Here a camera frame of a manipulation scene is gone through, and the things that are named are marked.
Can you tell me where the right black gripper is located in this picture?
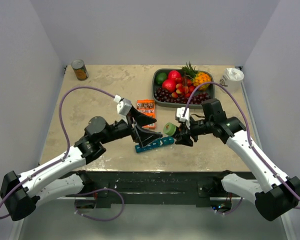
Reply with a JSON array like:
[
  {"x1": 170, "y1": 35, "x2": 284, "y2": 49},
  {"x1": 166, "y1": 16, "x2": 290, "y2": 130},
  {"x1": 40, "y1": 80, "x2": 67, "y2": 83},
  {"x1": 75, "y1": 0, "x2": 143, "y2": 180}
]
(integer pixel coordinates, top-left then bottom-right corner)
[{"x1": 175, "y1": 115, "x2": 214, "y2": 147}]

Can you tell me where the white paper towel roll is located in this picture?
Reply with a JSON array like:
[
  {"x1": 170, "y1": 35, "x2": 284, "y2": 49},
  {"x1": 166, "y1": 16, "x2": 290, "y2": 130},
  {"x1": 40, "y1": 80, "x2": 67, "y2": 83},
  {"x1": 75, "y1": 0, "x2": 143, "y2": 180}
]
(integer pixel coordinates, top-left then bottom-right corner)
[{"x1": 219, "y1": 68, "x2": 245, "y2": 93}]

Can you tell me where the purple cable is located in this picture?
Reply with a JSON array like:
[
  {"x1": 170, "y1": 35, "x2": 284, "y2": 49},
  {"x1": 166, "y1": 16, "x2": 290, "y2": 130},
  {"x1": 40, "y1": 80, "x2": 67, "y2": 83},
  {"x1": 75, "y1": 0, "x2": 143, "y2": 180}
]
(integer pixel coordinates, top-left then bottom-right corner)
[
  {"x1": 183, "y1": 81, "x2": 300, "y2": 211},
  {"x1": 0, "y1": 86, "x2": 118, "y2": 220}
]

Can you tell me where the lower red apple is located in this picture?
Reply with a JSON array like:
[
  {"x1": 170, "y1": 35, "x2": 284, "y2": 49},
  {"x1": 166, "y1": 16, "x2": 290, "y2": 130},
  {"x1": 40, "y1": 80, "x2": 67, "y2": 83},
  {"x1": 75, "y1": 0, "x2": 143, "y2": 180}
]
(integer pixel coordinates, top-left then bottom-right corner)
[{"x1": 161, "y1": 79, "x2": 177, "y2": 93}]

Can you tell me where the toy pineapple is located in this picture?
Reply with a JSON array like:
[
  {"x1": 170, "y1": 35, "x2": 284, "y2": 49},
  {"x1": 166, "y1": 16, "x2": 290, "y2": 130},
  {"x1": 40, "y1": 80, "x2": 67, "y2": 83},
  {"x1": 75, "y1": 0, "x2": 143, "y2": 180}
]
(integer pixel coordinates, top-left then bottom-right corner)
[{"x1": 181, "y1": 62, "x2": 212, "y2": 88}]

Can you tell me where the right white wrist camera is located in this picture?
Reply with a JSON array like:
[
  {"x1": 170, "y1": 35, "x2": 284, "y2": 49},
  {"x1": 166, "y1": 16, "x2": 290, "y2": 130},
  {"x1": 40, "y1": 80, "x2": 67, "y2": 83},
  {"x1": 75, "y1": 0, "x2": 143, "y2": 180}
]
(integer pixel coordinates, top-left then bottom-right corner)
[{"x1": 175, "y1": 107, "x2": 190, "y2": 129}]

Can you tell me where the orange cardboard box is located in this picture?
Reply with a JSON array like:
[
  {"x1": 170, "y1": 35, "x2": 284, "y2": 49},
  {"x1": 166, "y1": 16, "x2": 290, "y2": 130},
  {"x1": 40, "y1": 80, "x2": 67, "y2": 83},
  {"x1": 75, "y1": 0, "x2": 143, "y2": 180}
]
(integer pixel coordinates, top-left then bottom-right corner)
[{"x1": 136, "y1": 99, "x2": 156, "y2": 118}]

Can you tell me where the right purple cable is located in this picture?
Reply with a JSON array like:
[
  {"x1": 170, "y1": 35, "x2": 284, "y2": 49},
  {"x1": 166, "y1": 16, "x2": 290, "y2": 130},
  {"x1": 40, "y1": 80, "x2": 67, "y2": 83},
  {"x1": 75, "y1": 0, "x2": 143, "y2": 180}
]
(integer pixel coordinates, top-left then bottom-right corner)
[{"x1": 183, "y1": 81, "x2": 300, "y2": 211}]

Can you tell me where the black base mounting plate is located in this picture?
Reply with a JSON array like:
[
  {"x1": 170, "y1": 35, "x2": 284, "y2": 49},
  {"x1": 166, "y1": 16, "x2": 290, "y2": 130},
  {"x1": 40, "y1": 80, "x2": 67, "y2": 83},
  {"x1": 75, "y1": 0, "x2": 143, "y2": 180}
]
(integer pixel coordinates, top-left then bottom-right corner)
[{"x1": 75, "y1": 170, "x2": 230, "y2": 209}]

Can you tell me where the green lime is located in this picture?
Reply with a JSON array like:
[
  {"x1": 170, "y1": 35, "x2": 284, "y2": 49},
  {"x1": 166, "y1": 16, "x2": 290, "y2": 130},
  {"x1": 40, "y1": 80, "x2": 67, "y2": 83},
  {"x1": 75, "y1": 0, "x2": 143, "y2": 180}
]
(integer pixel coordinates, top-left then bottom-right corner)
[{"x1": 155, "y1": 72, "x2": 168, "y2": 86}]

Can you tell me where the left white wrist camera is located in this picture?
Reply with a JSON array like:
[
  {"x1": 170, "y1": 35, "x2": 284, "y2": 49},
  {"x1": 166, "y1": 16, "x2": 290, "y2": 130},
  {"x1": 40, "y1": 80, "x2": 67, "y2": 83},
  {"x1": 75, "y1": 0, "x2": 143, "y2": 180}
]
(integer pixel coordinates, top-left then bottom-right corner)
[{"x1": 113, "y1": 94, "x2": 132, "y2": 123}]

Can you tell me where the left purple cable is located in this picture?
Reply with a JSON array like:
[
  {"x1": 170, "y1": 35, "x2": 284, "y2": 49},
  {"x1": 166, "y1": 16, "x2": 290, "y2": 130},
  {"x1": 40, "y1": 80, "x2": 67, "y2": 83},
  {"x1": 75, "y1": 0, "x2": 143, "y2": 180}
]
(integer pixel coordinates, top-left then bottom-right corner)
[{"x1": 0, "y1": 86, "x2": 118, "y2": 220}]

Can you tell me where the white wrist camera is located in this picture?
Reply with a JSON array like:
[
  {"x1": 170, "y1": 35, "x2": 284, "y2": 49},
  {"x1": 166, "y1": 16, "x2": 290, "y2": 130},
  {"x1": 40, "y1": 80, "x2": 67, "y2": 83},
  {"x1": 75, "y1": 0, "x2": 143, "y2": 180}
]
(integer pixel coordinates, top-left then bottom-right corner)
[
  {"x1": 175, "y1": 107, "x2": 190, "y2": 129},
  {"x1": 113, "y1": 94, "x2": 132, "y2": 123}
]

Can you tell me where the red apple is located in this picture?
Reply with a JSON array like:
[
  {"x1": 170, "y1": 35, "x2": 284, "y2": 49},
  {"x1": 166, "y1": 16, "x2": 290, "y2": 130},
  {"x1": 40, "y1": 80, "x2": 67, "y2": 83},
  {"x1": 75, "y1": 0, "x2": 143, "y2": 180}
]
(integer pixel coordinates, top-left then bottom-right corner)
[
  {"x1": 161, "y1": 79, "x2": 177, "y2": 93},
  {"x1": 167, "y1": 70, "x2": 182, "y2": 81}
]

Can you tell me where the green black pill bottle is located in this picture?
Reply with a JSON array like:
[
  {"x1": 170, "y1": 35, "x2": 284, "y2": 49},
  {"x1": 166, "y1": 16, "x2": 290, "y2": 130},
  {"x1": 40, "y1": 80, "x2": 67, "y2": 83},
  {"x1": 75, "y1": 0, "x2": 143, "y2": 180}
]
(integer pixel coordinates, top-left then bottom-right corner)
[{"x1": 163, "y1": 122, "x2": 180, "y2": 138}]

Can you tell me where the upper red apple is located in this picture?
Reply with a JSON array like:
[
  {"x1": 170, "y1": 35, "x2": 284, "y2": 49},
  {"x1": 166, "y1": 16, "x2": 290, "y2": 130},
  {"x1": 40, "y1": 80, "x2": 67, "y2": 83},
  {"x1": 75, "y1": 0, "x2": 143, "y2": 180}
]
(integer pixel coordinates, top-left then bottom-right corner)
[{"x1": 167, "y1": 70, "x2": 182, "y2": 81}]

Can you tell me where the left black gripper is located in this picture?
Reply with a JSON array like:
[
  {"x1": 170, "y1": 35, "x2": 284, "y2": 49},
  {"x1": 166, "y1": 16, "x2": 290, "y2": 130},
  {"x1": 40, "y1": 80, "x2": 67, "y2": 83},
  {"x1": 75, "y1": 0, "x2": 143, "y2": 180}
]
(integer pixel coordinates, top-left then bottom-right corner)
[{"x1": 100, "y1": 105, "x2": 163, "y2": 147}]

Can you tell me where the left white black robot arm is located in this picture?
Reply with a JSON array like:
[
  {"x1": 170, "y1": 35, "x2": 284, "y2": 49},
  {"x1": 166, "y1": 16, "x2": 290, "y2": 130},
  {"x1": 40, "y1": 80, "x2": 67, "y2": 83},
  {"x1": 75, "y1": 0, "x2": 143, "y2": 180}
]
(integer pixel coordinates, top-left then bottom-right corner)
[{"x1": 0, "y1": 108, "x2": 163, "y2": 222}]

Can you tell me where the tin can with fruit label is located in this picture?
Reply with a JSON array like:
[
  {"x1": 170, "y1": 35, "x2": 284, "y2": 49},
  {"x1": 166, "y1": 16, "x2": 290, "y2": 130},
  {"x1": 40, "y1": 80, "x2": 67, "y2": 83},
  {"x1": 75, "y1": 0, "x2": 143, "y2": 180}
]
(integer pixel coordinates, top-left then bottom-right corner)
[{"x1": 71, "y1": 59, "x2": 89, "y2": 81}]

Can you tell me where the teal weekly pill organizer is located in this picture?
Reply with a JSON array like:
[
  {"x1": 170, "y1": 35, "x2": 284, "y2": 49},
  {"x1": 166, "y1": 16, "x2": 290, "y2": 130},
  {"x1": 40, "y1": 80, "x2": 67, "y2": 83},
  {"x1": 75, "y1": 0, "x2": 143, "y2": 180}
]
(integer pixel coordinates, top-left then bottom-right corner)
[{"x1": 134, "y1": 136, "x2": 175, "y2": 154}]

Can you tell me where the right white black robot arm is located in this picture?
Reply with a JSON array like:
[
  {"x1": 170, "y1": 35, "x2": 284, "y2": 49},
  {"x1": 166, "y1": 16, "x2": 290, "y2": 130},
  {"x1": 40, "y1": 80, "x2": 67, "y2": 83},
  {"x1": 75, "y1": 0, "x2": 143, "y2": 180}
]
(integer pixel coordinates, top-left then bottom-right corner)
[{"x1": 173, "y1": 98, "x2": 300, "y2": 221}]

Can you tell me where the purple grape bunch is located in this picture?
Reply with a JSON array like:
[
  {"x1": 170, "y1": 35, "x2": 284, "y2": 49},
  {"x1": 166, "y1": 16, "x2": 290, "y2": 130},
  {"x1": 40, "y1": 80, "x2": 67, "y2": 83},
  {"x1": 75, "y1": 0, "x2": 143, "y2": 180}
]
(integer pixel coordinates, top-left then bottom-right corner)
[{"x1": 154, "y1": 87, "x2": 211, "y2": 105}]

